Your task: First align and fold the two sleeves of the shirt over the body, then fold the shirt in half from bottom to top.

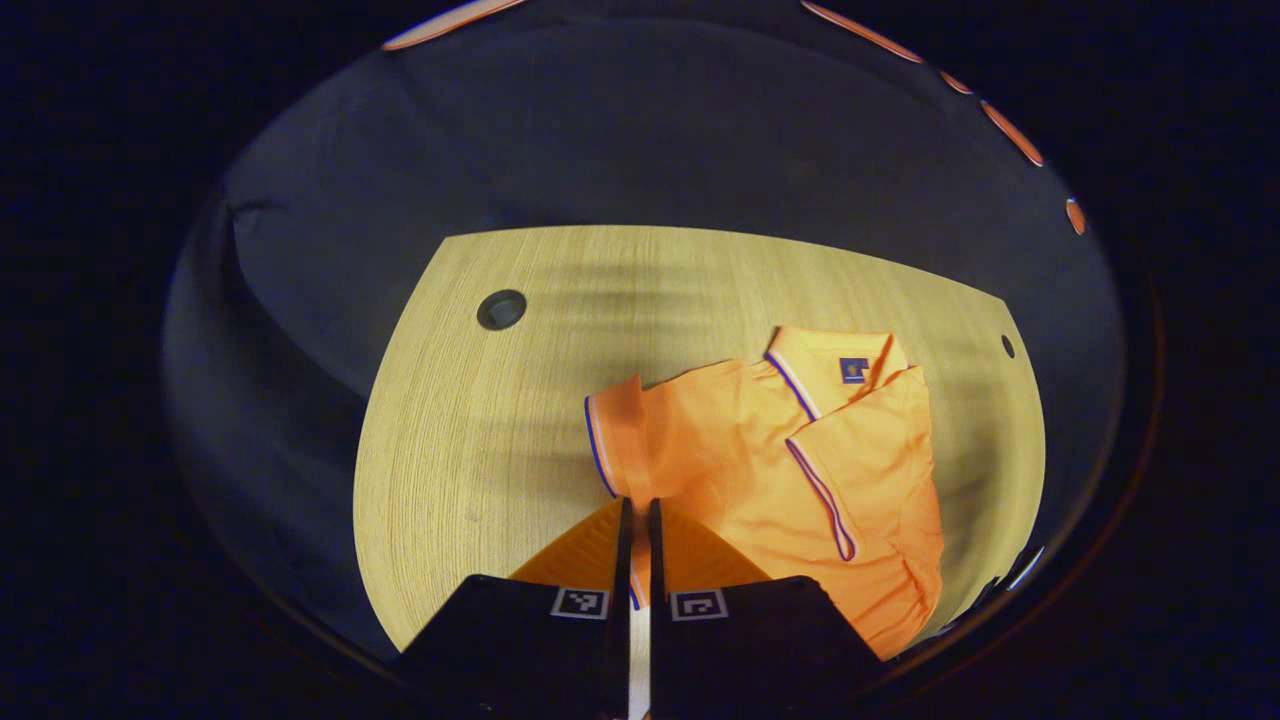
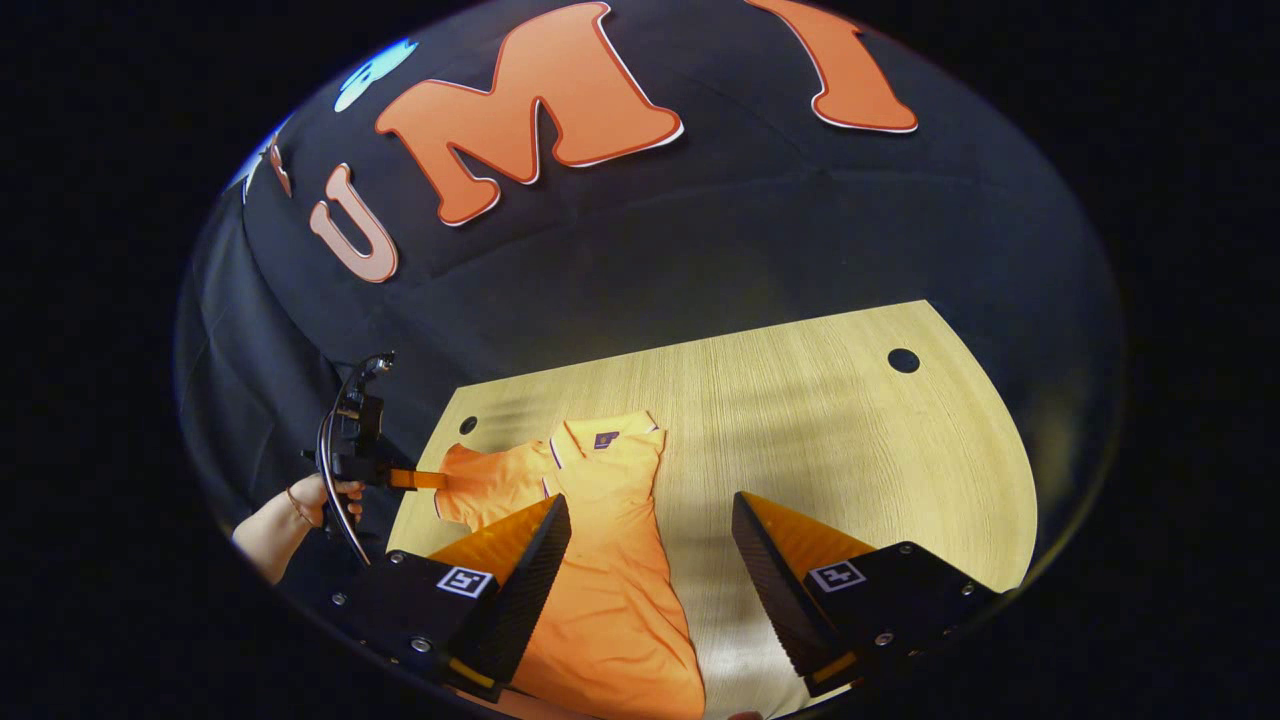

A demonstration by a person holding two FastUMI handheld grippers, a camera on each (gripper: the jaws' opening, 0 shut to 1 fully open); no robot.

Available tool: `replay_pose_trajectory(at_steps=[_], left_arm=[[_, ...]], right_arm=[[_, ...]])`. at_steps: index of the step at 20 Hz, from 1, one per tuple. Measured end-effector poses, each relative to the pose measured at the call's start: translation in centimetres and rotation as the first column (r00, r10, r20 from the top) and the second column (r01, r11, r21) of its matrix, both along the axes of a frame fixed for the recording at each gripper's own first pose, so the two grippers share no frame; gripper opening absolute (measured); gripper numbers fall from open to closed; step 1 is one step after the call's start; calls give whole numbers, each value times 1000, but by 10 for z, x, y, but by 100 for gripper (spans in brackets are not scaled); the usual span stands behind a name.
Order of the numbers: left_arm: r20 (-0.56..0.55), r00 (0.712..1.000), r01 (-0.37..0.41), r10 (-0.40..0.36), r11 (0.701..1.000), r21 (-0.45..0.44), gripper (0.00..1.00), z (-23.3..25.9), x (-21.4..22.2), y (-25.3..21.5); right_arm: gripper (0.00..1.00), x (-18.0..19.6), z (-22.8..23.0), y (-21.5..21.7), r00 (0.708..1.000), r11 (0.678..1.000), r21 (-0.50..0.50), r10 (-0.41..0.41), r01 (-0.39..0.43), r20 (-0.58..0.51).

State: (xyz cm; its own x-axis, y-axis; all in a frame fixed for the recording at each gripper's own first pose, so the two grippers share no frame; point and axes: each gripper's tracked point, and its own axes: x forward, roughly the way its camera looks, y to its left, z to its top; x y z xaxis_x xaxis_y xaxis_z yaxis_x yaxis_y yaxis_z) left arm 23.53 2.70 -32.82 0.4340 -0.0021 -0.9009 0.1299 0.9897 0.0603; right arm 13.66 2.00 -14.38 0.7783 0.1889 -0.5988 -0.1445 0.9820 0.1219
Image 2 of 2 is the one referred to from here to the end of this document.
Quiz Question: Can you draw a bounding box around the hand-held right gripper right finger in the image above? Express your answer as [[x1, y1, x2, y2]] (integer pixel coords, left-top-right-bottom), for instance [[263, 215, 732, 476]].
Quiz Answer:
[[731, 490, 1001, 699]]

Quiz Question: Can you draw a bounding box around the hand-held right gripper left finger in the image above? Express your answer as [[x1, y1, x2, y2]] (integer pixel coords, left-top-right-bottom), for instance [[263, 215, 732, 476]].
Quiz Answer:
[[330, 493, 573, 704]]

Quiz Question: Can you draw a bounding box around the orange T-shirt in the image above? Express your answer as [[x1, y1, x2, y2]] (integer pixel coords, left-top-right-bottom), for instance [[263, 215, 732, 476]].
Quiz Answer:
[[432, 410, 707, 720]]

